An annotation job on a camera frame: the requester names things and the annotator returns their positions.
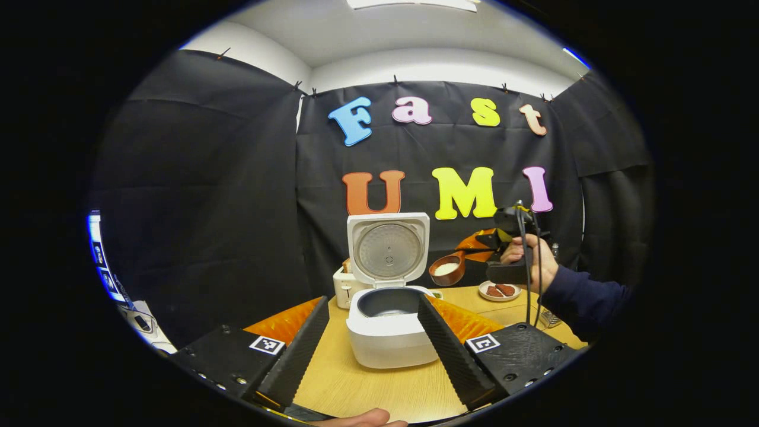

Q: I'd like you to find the black backdrop cloth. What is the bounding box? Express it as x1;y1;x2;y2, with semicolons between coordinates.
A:
88;49;656;350

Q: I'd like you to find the white rice cooker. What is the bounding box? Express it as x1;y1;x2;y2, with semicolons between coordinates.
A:
346;212;442;369

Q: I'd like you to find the brown wooden spoon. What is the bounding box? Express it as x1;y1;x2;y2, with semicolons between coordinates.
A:
428;248;493;287

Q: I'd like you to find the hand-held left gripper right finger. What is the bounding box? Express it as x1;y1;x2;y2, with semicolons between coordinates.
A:
417;294;581;412

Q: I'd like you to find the white toaster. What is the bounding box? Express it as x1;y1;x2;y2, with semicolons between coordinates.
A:
333;259;356;310

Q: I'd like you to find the long ceiling light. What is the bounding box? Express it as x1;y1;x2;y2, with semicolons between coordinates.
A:
347;0;480;12

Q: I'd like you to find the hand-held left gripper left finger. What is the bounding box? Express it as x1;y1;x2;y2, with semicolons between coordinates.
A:
169;295;330;413

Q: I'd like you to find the lit computer screen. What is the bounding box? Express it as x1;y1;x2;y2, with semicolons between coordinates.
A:
88;211;128;303

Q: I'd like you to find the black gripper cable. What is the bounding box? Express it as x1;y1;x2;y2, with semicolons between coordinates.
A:
515;205;543;328

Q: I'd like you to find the small ceiling light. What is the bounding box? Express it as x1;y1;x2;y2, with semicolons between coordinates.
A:
562;46;592;69

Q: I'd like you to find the round white plate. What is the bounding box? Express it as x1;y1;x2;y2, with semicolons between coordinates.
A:
478;281;522;302

